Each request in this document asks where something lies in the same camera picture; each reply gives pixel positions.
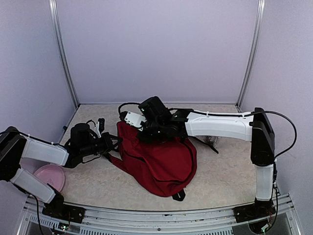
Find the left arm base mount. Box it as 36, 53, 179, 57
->
42, 188, 86, 224

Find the pink plastic plate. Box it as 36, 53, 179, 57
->
33, 164, 65, 191

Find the aluminium corner post left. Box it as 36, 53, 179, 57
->
48, 0, 80, 110

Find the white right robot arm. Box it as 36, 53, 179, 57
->
138, 96, 275, 217

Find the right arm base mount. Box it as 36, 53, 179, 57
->
233, 198, 276, 223

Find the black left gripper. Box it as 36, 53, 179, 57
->
80, 132, 123, 157

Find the aluminium corner post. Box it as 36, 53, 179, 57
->
236, 0, 266, 110
48, 0, 80, 110

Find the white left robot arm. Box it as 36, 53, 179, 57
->
0, 123, 122, 218

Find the aluminium corner post right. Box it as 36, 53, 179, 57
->
236, 0, 266, 110

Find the dark red student backpack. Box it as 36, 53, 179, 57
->
106, 121, 197, 202

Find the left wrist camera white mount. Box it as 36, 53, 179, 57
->
94, 118, 105, 138

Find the aluminium front frame rail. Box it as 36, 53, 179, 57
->
17, 194, 301, 235

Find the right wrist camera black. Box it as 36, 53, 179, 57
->
118, 110, 147, 129

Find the white floral mug orange inside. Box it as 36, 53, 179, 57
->
203, 136, 221, 147

